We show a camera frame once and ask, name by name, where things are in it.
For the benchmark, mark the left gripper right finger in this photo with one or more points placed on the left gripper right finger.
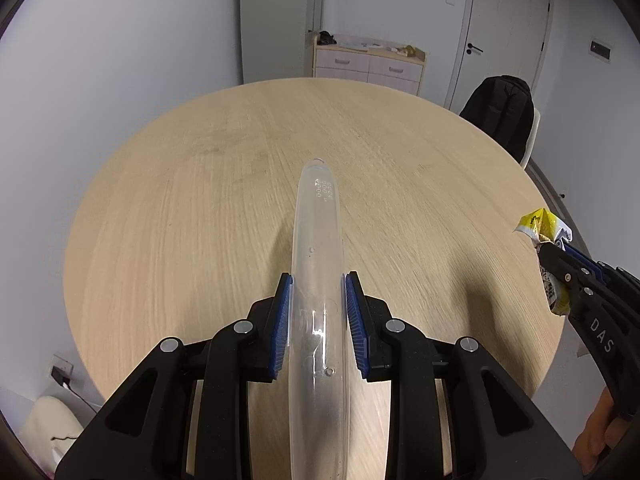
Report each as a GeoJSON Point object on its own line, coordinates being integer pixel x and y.
{"type": "Point", "coordinates": [454, 410]}

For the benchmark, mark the white paper bag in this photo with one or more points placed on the white paper bag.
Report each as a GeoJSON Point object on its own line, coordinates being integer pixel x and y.
{"type": "Point", "coordinates": [50, 430]}

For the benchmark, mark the white plastic chair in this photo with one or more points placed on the white plastic chair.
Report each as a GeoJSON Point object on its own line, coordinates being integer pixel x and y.
{"type": "Point", "coordinates": [530, 143]}

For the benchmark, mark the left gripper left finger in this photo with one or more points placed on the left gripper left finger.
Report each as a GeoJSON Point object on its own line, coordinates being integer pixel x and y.
{"type": "Point", "coordinates": [183, 412]}

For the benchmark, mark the pink drawer cabinet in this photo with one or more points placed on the pink drawer cabinet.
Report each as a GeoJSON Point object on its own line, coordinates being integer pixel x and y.
{"type": "Point", "coordinates": [386, 63]}

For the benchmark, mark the yellow white wrapper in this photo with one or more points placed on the yellow white wrapper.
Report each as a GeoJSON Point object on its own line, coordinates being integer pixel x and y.
{"type": "Point", "coordinates": [543, 227]}

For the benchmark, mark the right hand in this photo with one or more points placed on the right hand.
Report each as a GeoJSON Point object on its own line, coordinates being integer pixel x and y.
{"type": "Point", "coordinates": [602, 429]}

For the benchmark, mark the white door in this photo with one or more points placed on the white door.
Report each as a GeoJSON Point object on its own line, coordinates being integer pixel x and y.
{"type": "Point", "coordinates": [503, 37]}

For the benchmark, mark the wall socket with plug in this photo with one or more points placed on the wall socket with plug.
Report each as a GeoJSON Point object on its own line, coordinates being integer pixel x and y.
{"type": "Point", "coordinates": [61, 371]}

